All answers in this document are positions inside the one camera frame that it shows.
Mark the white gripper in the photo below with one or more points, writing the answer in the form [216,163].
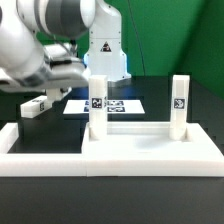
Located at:
[63,70]

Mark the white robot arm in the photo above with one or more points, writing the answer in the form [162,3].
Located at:
[94,26]

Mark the white marker base plate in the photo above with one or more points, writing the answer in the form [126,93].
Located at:
[113,107]

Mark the white U-shaped obstacle frame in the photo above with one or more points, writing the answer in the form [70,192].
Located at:
[30,165]

